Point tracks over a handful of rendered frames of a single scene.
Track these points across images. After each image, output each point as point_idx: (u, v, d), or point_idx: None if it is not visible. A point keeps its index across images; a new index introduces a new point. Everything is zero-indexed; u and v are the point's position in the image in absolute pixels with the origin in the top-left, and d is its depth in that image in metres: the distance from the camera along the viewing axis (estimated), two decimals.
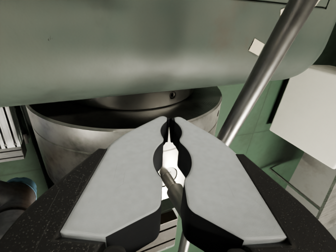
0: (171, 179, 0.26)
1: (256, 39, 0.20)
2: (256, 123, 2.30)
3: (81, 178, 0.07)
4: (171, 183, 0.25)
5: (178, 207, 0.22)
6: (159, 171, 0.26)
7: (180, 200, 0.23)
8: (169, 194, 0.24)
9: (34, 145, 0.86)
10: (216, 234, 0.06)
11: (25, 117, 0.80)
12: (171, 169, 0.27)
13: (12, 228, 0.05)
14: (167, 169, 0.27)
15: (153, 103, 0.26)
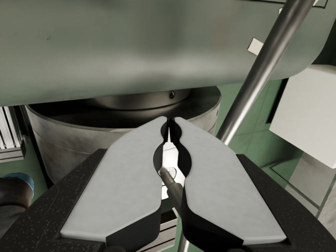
0: (171, 179, 0.26)
1: (255, 38, 0.20)
2: (256, 122, 2.30)
3: (81, 178, 0.07)
4: (171, 182, 0.25)
5: (178, 206, 0.22)
6: (158, 171, 0.26)
7: (179, 199, 0.23)
8: (168, 193, 0.24)
9: (34, 145, 0.86)
10: (216, 234, 0.06)
11: (24, 117, 0.80)
12: (170, 168, 0.27)
13: (12, 228, 0.05)
14: (166, 168, 0.27)
15: (153, 102, 0.26)
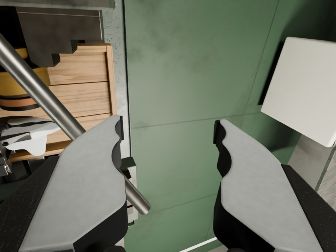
0: None
1: None
2: (247, 103, 2.16)
3: (34, 191, 0.07)
4: None
5: None
6: None
7: None
8: None
9: None
10: (246, 237, 0.06)
11: None
12: None
13: None
14: None
15: None
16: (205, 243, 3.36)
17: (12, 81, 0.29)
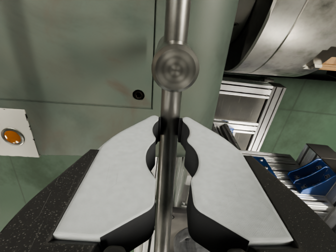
0: None
1: None
2: None
3: (73, 180, 0.07)
4: None
5: None
6: None
7: None
8: None
9: (276, 76, 0.95)
10: (221, 234, 0.06)
11: (247, 74, 0.94)
12: None
13: (2, 233, 0.05)
14: None
15: None
16: None
17: None
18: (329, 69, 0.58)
